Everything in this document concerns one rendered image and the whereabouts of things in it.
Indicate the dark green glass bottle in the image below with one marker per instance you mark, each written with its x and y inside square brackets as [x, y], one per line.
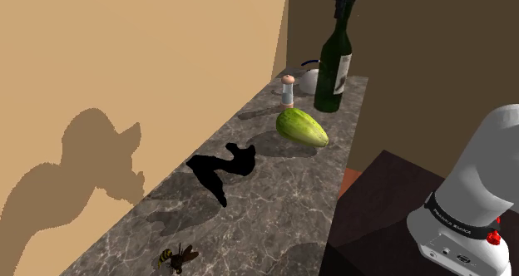
[330, 76]

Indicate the clear shaker with wooden cap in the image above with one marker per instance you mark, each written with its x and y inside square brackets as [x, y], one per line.
[287, 92]

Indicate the green cucumber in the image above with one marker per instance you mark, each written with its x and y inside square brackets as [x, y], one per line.
[300, 127]

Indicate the dark robot stand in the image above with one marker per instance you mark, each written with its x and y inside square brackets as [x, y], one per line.
[377, 198]

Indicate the black irregular shaped object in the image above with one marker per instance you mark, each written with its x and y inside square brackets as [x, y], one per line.
[211, 165]

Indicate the yellow and black wasp toy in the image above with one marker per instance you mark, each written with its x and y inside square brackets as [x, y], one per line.
[177, 259]

